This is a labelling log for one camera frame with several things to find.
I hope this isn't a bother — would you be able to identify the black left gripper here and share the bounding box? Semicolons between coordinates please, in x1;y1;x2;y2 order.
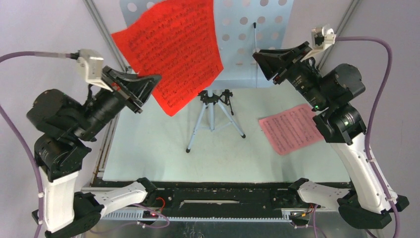
76;63;165;139

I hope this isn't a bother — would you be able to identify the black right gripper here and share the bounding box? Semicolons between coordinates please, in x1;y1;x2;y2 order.
252;41;329;112

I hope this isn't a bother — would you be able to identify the light blue music stand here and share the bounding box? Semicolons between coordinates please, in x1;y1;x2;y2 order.
118;0;295;154

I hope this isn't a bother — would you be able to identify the red sheet music page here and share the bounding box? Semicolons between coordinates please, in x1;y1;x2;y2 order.
112;0;224;116

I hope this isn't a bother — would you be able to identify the pink sheet music page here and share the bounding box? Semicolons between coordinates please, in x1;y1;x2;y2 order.
259;104;323;155

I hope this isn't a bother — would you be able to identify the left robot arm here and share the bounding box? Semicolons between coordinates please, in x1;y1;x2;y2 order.
27;66;161;238

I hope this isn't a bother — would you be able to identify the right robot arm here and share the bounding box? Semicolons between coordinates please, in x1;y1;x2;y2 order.
253;42;409;230

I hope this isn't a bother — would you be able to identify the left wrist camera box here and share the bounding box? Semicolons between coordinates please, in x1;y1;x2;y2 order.
76;49;112;92

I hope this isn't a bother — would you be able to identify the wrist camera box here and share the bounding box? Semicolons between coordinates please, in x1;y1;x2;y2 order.
301;24;336;61
76;49;112;92

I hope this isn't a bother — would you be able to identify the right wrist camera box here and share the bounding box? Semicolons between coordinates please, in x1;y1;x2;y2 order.
301;24;336;61

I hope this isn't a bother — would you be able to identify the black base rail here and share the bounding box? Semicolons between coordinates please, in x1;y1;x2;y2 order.
95;178;329;219

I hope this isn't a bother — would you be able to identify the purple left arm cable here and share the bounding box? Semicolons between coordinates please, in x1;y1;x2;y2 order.
0;51;170;238

